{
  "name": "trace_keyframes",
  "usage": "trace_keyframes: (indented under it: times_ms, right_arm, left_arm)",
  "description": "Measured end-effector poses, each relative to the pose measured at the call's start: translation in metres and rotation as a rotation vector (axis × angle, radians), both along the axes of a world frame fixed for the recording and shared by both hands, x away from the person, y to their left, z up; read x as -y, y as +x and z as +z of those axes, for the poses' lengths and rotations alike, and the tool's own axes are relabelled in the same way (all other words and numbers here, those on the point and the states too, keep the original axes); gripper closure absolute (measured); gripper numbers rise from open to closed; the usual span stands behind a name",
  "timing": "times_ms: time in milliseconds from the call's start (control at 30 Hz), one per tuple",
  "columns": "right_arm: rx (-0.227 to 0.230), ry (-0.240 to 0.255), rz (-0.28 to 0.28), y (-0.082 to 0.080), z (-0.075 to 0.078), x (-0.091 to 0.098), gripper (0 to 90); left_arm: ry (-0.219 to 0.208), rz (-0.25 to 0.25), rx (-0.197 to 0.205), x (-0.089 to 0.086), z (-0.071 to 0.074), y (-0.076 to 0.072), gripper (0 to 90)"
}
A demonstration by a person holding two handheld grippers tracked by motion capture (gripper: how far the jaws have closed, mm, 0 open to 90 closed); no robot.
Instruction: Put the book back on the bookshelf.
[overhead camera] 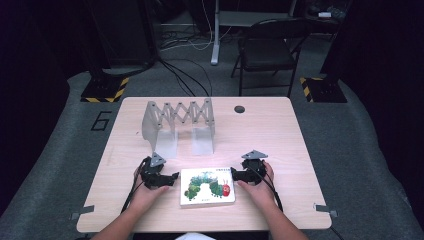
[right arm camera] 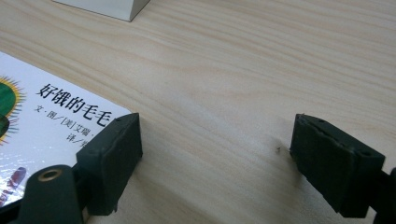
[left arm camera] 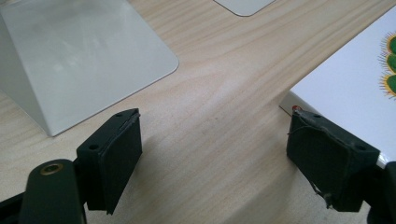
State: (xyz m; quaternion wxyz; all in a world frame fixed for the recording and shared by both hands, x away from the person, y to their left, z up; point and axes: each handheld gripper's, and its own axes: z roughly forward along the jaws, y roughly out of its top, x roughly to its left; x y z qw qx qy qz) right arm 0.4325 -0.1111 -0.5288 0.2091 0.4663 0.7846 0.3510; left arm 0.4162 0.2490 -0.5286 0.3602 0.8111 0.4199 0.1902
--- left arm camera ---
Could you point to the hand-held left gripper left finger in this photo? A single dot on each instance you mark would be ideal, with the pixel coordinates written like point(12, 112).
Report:
point(109, 161)

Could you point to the white caterpillar picture book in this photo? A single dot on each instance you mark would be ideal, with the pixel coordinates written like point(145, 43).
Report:
point(342, 77)

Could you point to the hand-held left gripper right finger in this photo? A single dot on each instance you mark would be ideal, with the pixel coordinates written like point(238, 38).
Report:
point(330, 161)

